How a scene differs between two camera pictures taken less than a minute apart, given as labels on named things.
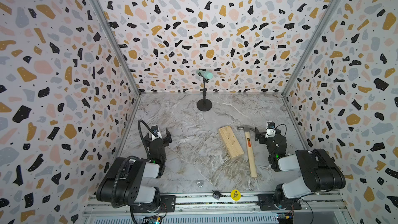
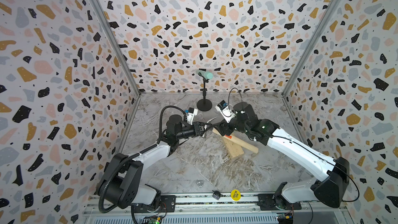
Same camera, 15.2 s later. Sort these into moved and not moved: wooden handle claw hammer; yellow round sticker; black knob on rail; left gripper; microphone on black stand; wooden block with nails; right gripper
Moved: right gripper; wooden handle claw hammer; left gripper
Not moved: black knob on rail; microphone on black stand; wooden block with nails; yellow round sticker
